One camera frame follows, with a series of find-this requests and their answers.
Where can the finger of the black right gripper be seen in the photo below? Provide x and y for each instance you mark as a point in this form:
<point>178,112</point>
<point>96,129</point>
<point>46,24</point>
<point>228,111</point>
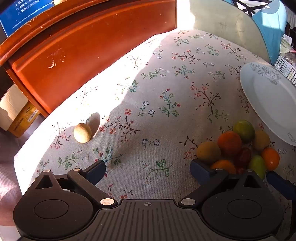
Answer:
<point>284,187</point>

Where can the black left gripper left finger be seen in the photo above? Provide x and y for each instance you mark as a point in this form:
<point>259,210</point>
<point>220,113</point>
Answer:
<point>85,183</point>

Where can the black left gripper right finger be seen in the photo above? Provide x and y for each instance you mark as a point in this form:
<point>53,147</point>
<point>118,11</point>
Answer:
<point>209,179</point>

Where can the orange mandarin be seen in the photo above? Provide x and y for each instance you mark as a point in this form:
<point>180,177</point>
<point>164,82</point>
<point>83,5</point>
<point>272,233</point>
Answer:
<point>225,165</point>
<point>271,158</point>
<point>229,143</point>

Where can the green lime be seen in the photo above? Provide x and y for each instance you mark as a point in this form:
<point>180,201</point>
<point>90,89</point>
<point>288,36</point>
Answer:
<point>257,164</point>
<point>245,130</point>

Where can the red cherry tomato lower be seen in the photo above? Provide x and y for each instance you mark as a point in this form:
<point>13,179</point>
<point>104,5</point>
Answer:
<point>240,170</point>

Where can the red cherry tomato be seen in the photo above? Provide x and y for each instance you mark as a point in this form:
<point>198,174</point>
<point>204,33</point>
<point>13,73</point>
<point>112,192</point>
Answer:
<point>240,170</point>
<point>244,157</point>

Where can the red cherry tomato upper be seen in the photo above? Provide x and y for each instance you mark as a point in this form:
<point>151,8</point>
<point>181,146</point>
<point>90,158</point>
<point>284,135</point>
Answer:
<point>244,157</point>

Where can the tan egg on table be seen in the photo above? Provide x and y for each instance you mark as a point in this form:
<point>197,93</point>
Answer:
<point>82,133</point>

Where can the floral tablecloth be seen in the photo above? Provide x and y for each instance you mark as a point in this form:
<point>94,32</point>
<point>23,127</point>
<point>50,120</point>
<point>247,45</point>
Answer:
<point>148,113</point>

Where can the white floral plate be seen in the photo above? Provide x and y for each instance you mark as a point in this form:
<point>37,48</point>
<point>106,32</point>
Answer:
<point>272,96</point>

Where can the yellow cardboard box on floor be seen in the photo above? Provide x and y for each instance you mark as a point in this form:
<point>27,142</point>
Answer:
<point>17,112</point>

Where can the white plastic basket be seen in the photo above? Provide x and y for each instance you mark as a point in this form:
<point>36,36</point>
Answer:
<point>286,69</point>

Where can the blue shark cushion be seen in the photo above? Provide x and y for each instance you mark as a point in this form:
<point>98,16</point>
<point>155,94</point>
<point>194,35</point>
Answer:
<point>261,33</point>

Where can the blue cardboard box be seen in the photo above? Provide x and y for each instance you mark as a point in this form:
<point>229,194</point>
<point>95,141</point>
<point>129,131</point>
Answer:
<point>14,14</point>

